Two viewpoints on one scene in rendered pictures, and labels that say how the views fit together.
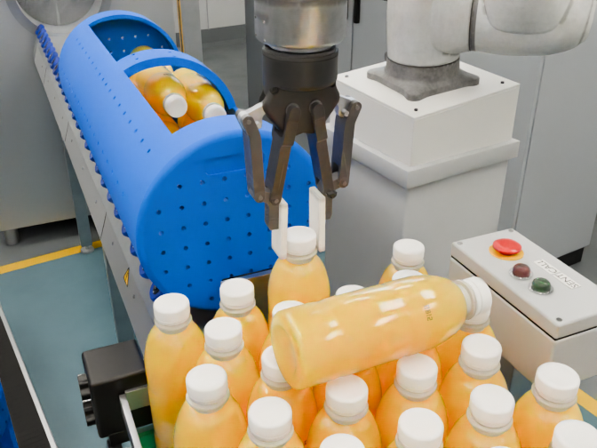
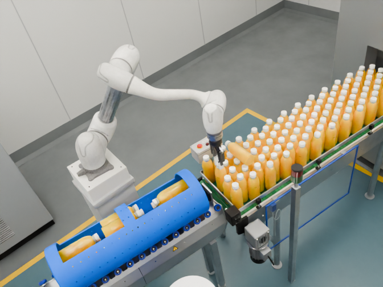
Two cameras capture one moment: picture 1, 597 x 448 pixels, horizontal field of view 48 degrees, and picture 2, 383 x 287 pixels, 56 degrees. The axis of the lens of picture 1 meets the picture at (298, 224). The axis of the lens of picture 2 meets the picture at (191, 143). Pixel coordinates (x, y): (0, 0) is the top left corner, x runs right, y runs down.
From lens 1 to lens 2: 208 cm
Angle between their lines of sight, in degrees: 72
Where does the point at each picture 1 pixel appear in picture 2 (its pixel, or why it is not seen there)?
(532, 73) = (9, 162)
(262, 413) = (257, 165)
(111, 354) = (231, 212)
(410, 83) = (106, 166)
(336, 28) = not seen: hidden behind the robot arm
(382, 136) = (117, 181)
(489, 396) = (245, 144)
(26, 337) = not seen: outside the picture
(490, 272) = (207, 148)
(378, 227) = (128, 201)
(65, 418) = not seen: outside the picture
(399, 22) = (98, 157)
